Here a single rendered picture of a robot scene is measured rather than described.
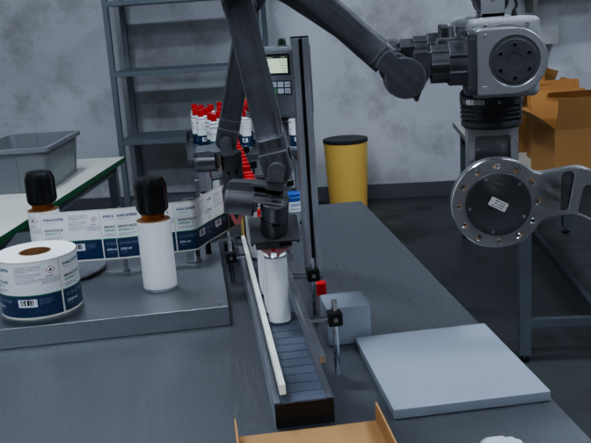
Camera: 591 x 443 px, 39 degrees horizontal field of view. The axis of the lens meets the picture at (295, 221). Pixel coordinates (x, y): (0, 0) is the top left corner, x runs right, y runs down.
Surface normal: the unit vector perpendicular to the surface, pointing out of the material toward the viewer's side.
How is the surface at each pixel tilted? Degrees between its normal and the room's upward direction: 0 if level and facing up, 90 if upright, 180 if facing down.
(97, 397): 0
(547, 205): 90
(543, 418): 0
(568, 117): 100
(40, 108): 90
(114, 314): 0
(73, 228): 90
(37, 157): 95
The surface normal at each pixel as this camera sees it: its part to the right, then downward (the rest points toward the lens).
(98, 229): 0.02, 0.25
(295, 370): -0.07, -0.97
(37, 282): 0.25, 0.22
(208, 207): 0.93, 0.03
